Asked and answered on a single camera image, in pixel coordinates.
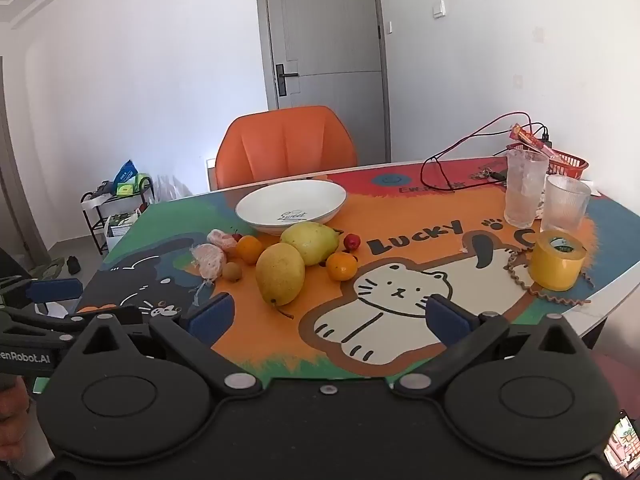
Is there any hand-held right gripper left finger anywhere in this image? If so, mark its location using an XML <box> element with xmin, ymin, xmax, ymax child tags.
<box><xmin>65</xmin><ymin>292</ymin><xmax>263</xmax><ymax>398</ymax></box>

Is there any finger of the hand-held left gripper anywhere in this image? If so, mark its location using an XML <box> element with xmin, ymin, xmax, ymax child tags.
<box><xmin>0</xmin><ymin>276</ymin><xmax>84</xmax><ymax>307</ymax></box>
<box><xmin>0</xmin><ymin>305</ymin><xmax>151</xmax><ymax>346</ymax></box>

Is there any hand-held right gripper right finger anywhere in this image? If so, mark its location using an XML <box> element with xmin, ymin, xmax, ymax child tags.
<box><xmin>392</xmin><ymin>294</ymin><xmax>598</xmax><ymax>396</ymax></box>

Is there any plastic-wrapped peeled citrus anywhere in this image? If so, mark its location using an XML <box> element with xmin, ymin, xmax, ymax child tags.
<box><xmin>206</xmin><ymin>229</ymin><xmax>238</xmax><ymax>251</ymax></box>
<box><xmin>190</xmin><ymin>243</ymin><xmax>227</xmax><ymax>306</ymax></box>

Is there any orange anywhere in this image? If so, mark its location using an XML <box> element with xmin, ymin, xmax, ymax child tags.
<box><xmin>326</xmin><ymin>251</ymin><xmax>359</xmax><ymax>281</ymax></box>
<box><xmin>236</xmin><ymin>235</ymin><xmax>264</xmax><ymax>265</ymax></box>

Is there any yellow pear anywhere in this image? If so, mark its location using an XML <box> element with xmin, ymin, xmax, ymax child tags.
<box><xmin>255</xmin><ymin>242</ymin><xmax>306</xmax><ymax>318</ymax></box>

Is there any green-yellow pear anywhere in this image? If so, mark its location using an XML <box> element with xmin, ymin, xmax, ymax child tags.
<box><xmin>280</xmin><ymin>221</ymin><xmax>341</xmax><ymax>267</ymax></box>

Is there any white ceramic bowl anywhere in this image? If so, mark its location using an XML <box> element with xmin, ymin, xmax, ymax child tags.
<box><xmin>235</xmin><ymin>180</ymin><xmax>348</xmax><ymax>236</ymax></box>

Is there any person's left hand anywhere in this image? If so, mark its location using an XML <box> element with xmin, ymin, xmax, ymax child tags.
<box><xmin>0</xmin><ymin>377</ymin><xmax>33</xmax><ymax>456</ymax></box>

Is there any white box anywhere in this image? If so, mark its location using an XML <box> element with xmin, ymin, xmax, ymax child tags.
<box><xmin>105</xmin><ymin>212</ymin><xmax>141</xmax><ymax>253</ymax></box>

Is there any grey side door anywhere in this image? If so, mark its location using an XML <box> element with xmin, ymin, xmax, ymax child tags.
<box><xmin>0</xmin><ymin>55</ymin><xmax>38</xmax><ymax>273</ymax></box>

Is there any black metal shoe rack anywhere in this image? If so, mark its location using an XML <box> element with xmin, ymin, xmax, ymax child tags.
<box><xmin>80</xmin><ymin>175</ymin><xmax>153</xmax><ymax>256</ymax></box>

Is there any brown zigzag coaster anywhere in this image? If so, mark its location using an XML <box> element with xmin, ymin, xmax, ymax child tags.
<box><xmin>507</xmin><ymin>250</ymin><xmax>593</xmax><ymax>306</ymax></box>

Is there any yellow tape roll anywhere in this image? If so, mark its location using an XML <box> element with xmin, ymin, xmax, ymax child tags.
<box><xmin>529</xmin><ymin>230</ymin><xmax>587</xmax><ymax>292</ymax></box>

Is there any white plastic bag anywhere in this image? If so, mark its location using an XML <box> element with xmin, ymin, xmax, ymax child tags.
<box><xmin>150</xmin><ymin>175</ymin><xmax>193</xmax><ymax>206</ymax></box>

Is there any blue packet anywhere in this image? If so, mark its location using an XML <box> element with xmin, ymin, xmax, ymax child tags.
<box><xmin>112</xmin><ymin>160</ymin><xmax>138</xmax><ymax>186</ymax></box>

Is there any tall ribbed glass cup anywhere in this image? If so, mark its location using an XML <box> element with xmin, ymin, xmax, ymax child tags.
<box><xmin>504</xmin><ymin>148</ymin><xmax>550</xmax><ymax>229</ymax></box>

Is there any short ribbed glass cup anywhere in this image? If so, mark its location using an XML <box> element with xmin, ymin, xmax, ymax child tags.
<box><xmin>540</xmin><ymin>175</ymin><xmax>592</xmax><ymax>235</ymax></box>

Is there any orange chair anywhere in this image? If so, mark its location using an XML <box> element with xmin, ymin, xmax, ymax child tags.
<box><xmin>215</xmin><ymin>106</ymin><xmax>360</xmax><ymax>191</ymax></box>

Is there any red plastic basket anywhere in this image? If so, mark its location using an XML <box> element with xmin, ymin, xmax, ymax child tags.
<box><xmin>505</xmin><ymin>142</ymin><xmax>590</xmax><ymax>181</ymax></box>

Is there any red snack packet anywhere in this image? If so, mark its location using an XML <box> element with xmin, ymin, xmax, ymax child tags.
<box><xmin>509</xmin><ymin>123</ymin><xmax>556</xmax><ymax>153</ymax></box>

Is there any smartphone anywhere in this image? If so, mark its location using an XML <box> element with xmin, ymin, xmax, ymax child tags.
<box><xmin>602</xmin><ymin>410</ymin><xmax>640</xmax><ymax>476</ymax></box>

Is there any black cable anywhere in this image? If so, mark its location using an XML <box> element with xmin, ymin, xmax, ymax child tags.
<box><xmin>420</xmin><ymin>122</ymin><xmax>551</xmax><ymax>193</ymax></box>

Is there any red cable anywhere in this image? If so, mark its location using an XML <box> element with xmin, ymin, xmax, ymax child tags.
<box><xmin>422</xmin><ymin>111</ymin><xmax>535</xmax><ymax>191</ymax></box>

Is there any black door lock handle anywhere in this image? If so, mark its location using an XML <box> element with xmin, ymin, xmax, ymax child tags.
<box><xmin>275</xmin><ymin>62</ymin><xmax>300</xmax><ymax>98</ymax></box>

